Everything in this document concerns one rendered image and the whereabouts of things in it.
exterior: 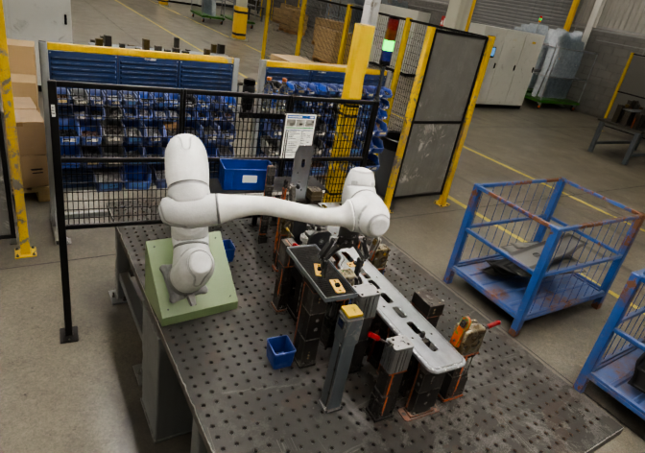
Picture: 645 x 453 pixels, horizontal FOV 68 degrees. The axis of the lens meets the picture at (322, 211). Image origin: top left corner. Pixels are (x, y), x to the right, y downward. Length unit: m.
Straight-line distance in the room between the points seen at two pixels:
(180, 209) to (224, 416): 0.80
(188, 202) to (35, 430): 1.69
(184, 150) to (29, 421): 1.79
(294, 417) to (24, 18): 7.44
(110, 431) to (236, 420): 1.05
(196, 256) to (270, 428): 0.73
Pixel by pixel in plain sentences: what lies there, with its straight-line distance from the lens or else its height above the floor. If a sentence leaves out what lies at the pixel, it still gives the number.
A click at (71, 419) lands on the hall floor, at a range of 2.92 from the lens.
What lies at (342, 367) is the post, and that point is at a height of 0.92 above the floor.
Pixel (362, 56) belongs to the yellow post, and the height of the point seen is 1.82.
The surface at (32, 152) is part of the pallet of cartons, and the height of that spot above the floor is 0.48.
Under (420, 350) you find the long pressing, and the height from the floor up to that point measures 1.00.
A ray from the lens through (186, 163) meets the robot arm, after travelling 1.60.
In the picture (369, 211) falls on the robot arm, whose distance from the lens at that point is 1.45.
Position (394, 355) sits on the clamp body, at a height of 1.03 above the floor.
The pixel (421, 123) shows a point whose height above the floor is 1.04.
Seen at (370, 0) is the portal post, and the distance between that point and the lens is 7.08.
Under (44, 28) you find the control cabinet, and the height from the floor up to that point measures 0.95.
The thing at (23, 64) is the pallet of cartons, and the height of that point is 0.85.
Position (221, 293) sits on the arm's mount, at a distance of 2.36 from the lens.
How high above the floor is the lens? 2.16
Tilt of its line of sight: 25 degrees down
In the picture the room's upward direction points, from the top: 11 degrees clockwise
